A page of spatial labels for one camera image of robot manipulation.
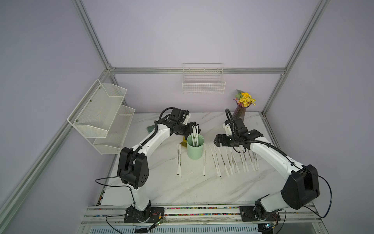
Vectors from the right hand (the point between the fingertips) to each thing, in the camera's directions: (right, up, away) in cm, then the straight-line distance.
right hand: (221, 143), depth 85 cm
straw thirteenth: (-26, -12, +8) cm, 29 cm away
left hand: (-18, +6, +2) cm, 20 cm away
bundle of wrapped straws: (-16, +5, +3) cm, 17 cm away
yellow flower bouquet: (+17, +28, +9) cm, 34 cm away
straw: (-9, -12, +8) cm, 17 cm away
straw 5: (+17, -13, +8) cm, 23 cm away
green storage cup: (-16, -7, +6) cm, 18 cm away
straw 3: (-1, -15, +6) cm, 16 cm away
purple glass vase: (+17, +21, +16) cm, 31 cm away
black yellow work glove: (-23, -1, +16) cm, 28 cm away
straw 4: (+7, -14, +7) cm, 17 cm away
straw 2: (-4, -12, +8) cm, 15 cm away
